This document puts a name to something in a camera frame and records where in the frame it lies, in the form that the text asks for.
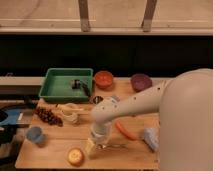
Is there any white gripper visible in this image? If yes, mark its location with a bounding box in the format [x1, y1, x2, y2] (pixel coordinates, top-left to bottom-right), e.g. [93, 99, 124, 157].
[85, 122, 111, 156]

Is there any silver metal fork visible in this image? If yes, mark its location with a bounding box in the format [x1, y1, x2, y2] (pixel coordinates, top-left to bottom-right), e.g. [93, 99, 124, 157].
[98, 144, 126, 149]

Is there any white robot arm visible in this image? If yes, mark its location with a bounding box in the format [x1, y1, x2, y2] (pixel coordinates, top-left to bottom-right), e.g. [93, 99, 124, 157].
[91, 69, 213, 171]

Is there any orange bowl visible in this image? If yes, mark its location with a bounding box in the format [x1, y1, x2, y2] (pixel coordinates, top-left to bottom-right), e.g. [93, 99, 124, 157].
[94, 71, 114, 89]

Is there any purple bowl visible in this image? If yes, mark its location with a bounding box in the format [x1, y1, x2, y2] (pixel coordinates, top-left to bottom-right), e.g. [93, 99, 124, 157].
[131, 74, 152, 92]

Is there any yellow orange round fruit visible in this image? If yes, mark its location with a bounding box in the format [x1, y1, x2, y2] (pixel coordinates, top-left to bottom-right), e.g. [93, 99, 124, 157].
[68, 148, 84, 167]

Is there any orange carrot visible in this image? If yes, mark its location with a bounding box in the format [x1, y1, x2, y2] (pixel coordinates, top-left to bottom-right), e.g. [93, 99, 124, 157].
[115, 121, 137, 141]

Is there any small metal cup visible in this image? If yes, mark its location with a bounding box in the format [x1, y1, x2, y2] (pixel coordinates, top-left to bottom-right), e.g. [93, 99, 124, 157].
[92, 96, 103, 104]

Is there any blue sponge block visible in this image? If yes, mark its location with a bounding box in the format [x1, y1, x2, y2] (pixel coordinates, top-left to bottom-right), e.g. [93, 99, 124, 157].
[111, 95, 120, 102]

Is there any dark red grape bunch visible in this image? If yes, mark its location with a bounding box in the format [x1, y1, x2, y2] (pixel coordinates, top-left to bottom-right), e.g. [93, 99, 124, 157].
[35, 107, 63, 127]

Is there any blue plastic cup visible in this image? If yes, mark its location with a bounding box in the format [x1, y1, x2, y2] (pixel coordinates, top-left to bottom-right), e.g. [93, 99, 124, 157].
[26, 126, 44, 144]

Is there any black brush in tray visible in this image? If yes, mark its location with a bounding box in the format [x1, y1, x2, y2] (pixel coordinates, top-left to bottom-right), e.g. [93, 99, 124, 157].
[71, 79, 91, 97]

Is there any green plastic tray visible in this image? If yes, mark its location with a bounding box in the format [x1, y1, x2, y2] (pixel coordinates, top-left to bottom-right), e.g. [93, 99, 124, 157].
[39, 68, 93, 103]

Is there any blue black device at left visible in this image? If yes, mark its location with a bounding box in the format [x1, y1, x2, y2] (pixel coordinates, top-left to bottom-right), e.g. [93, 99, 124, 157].
[0, 104, 35, 146]

